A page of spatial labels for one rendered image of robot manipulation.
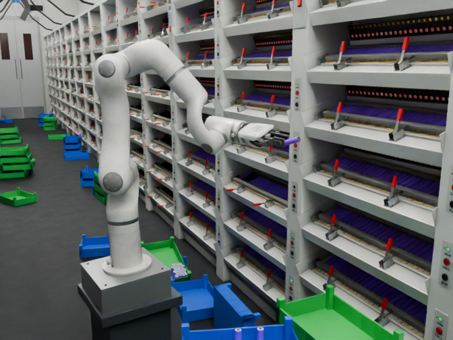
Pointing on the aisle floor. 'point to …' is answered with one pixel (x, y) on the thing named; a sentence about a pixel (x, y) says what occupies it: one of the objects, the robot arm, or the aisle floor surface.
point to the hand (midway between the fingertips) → (281, 140)
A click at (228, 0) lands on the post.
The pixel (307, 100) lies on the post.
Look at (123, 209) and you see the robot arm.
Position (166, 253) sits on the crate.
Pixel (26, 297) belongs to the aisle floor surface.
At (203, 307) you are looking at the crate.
